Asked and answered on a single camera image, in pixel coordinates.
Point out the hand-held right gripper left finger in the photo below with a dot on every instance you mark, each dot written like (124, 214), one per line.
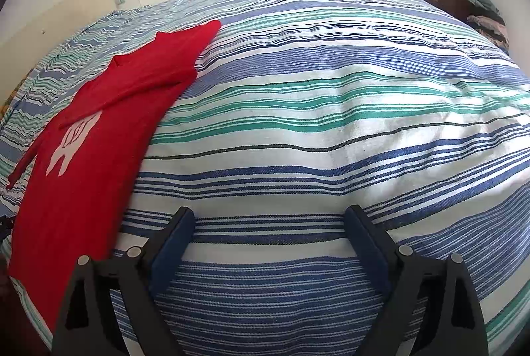
(169, 252)

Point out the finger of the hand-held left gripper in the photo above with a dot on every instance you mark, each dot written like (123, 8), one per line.
(5, 226)

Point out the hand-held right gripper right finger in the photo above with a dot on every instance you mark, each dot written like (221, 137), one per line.
(368, 252)

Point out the red sweater with white print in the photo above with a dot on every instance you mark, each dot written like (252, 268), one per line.
(91, 174)

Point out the pile of folded clothes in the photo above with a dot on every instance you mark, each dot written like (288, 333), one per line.
(484, 20)

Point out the orange floral bed sheet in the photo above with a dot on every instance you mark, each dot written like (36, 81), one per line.
(10, 97)

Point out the blue green striped bed cover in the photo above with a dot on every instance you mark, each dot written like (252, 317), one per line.
(310, 132)

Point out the beige headboard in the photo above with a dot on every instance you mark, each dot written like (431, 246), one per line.
(49, 20)

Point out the dark wooden dresser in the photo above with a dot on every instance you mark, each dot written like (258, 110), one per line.
(447, 2)

